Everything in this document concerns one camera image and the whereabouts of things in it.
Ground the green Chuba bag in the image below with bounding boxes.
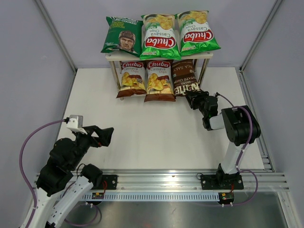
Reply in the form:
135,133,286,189
140,14,181,60
175,10,221,57

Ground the slotted cable duct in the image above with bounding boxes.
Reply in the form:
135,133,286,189
80,191,219,202

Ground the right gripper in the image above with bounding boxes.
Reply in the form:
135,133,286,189
186,90,209,117

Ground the dark brown sea salt bag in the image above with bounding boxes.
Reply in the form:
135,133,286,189
171,59,200,96

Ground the aluminium mounting rail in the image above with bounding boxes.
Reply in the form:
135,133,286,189
103,169,289,192

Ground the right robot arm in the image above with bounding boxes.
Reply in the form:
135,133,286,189
186,91,261,190

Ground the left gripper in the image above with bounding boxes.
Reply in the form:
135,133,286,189
69,125,114,170

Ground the dark green portrait chips bag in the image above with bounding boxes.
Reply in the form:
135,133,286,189
101,17,143,57

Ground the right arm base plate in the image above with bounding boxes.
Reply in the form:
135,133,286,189
199,174,244,190

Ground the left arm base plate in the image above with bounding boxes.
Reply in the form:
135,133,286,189
92,175,118,190

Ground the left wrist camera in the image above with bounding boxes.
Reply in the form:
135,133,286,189
66,115,87,134

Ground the brown Chuba bag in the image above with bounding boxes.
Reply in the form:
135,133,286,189
144,59,176,102
117,61,147,98

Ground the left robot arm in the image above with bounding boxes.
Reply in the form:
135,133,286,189
21,125,114,228

